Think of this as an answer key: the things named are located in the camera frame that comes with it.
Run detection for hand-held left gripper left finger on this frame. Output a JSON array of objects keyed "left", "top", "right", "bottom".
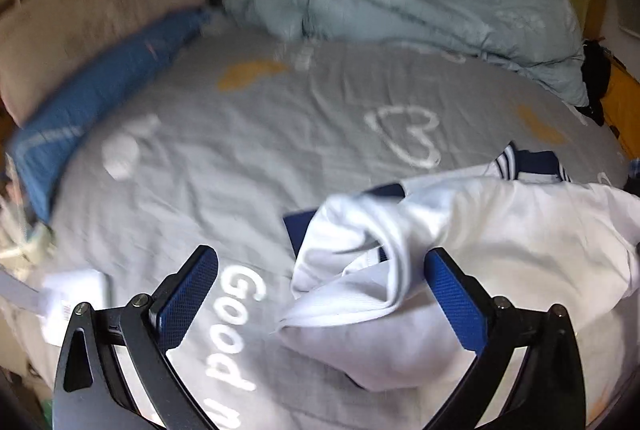
[{"left": 52, "top": 245, "right": 219, "bottom": 430}]

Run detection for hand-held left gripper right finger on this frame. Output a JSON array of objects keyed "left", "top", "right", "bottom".
[{"left": 422, "top": 247, "right": 586, "bottom": 430}]

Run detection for white navy varsity jacket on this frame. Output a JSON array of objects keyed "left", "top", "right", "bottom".
[{"left": 277, "top": 142, "right": 640, "bottom": 393}]

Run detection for white box beside bed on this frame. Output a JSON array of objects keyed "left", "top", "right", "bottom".
[{"left": 40, "top": 270, "right": 113, "bottom": 346}]

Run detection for blue pillow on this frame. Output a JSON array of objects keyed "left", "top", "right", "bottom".
[{"left": 10, "top": 7, "right": 213, "bottom": 223}]

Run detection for black garment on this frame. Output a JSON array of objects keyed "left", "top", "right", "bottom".
[{"left": 575, "top": 40, "right": 613, "bottom": 125}]

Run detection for pink pillow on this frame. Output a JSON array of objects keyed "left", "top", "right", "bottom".
[{"left": 0, "top": 0, "right": 206, "bottom": 128}]

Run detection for wooden bed frame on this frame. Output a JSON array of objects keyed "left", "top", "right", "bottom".
[{"left": 582, "top": 0, "right": 640, "bottom": 161}]

